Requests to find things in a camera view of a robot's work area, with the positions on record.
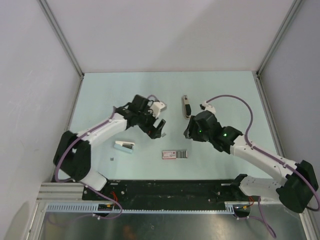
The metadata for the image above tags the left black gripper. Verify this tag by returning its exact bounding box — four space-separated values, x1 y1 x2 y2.
137 106 166 139

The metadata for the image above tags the beige black stapler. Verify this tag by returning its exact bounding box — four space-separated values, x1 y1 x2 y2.
182 95 192 119

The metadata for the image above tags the red white staple box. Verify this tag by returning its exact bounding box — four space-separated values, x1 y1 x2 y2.
162 150 188 160

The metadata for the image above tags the light blue white stapler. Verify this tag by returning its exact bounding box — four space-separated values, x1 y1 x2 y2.
113 140 135 154

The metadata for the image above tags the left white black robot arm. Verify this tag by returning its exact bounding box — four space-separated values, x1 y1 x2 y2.
53 94 166 200

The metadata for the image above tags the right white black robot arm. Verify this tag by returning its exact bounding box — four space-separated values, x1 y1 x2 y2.
183 110 319 214

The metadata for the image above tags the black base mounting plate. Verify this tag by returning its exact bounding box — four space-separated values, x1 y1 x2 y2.
82 178 261 211

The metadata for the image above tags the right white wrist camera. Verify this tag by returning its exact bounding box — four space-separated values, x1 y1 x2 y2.
200 101 216 114

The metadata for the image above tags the white slotted cable duct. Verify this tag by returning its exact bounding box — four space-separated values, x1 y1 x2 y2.
44 201 237 215

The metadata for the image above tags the aluminium front rail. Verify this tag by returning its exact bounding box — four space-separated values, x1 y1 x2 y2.
36 182 84 203

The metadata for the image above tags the right aluminium frame post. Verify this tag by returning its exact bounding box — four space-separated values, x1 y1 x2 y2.
255 0 305 79

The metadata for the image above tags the aluminium frame post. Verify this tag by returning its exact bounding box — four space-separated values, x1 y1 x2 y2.
255 0 305 79
37 0 84 79

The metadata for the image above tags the left aluminium frame post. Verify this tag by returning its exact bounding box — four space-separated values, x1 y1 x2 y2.
37 0 84 79

